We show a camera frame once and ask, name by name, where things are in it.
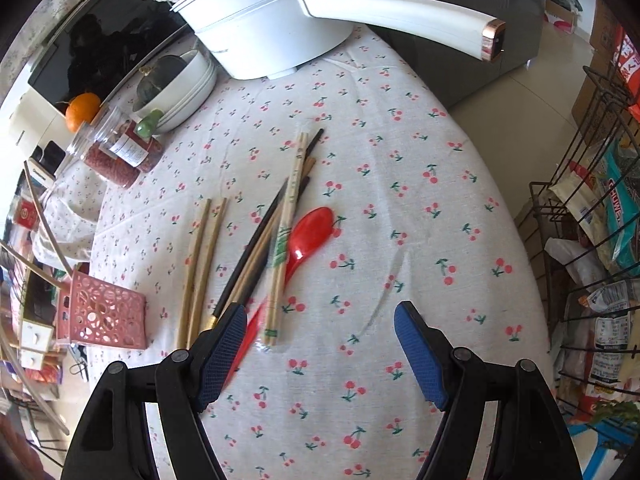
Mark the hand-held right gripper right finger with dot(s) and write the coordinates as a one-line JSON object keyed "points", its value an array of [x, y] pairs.
{"points": [[420, 360]]}

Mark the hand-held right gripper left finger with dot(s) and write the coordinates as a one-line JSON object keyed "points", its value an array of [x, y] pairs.
{"points": [[222, 355]]}

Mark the black chopstick gold band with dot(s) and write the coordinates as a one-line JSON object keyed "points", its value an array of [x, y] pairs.
{"points": [[240, 275], [252, 270]]}

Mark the brown bamboo chopstick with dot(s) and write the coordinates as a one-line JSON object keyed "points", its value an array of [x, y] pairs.
{"points": [[195, 270], [210, 270]]}

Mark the pink perforated utensil holder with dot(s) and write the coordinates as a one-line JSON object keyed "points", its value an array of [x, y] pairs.
{"points": [[107, 310]]}

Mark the red plastic spoon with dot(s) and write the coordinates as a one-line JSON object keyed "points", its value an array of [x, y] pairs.
{"points": [[310, 232]]}

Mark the pale chopstick green print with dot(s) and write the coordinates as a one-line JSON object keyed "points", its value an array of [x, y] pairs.
{"points": [[286, 210], [295, 195]]}

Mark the dark brown wooden chopstick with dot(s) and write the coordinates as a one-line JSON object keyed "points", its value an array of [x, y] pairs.
{"points": [[307, 167]]}

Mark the white labelled packet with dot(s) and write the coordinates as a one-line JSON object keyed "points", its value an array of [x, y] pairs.
{"points": [[602, 330]]}

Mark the green leafy plant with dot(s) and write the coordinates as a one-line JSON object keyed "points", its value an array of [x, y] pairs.
{"points": [[617, 410]]}

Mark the cherry print tablecloth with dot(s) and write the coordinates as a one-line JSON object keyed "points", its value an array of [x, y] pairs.
{"points": [[375, 160]]}

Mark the plastic jar of red beans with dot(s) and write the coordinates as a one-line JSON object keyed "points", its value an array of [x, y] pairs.
{"points": [[107, 170]]}

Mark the labelled plastic jar dried shrimp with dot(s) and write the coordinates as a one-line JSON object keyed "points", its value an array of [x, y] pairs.
{"points": [[132, 152]]}

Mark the teal snack packet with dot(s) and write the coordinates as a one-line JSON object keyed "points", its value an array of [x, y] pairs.
{"points": [[620, 210]]}

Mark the dark green pumpkin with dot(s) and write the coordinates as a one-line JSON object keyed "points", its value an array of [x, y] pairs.
{"points": [[160, 75]]}

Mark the black screen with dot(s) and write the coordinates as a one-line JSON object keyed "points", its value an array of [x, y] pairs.
{"points": [[100, 50]]}

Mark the white electric cooking pot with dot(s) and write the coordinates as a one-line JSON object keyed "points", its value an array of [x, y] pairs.
{"points": [[250, 25]]}

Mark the brown cardboard box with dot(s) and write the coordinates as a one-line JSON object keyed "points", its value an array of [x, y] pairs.
{"points": [[597, 60]]}

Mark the red snack packet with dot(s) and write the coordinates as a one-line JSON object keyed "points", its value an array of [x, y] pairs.
{"points": [[627, 70]]}

